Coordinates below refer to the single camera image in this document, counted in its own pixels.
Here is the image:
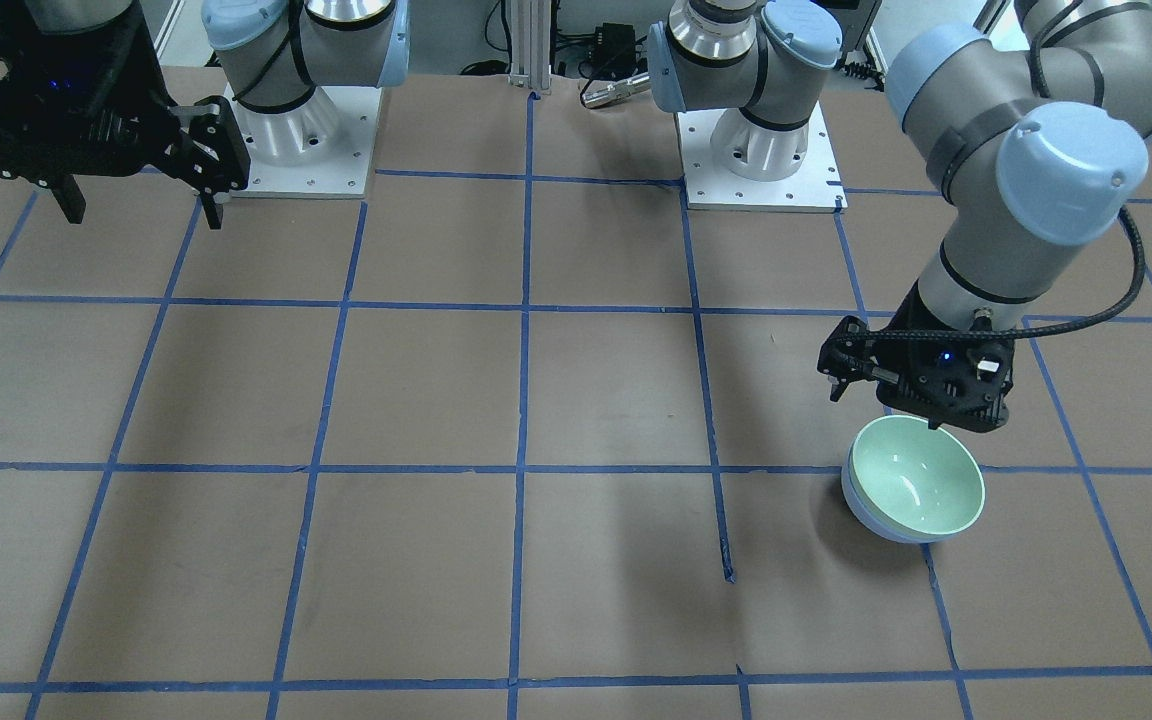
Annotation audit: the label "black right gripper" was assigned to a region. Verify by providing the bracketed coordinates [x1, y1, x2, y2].
[0, 1, 250, 232]

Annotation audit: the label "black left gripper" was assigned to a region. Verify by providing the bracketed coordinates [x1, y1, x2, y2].
[817, 316, 1018, 433]

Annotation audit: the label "green bowl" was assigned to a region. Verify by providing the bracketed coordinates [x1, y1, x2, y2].
[846, 415, 986, 541]

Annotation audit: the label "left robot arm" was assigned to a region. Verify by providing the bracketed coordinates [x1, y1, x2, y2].
[646, 1, 1152, 433]

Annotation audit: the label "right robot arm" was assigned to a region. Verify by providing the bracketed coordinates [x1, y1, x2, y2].
[0, 1, 410, 229]

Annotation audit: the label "blue bowl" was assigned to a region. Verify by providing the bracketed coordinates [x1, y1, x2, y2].
[841, 464, 940, 544]

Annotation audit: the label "black power adapter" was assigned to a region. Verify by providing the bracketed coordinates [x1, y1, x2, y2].
[590, 22, 637, 76]

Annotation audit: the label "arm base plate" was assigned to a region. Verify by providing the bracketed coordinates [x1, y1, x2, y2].
[233, 86, 385, 199]
[675, 104, 849, 213]

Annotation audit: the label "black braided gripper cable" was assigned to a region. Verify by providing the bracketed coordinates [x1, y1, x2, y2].
[831, 205, 1147, 351]

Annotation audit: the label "aluminium frame post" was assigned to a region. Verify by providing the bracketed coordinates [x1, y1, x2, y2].
[502, 0, 554, 96]

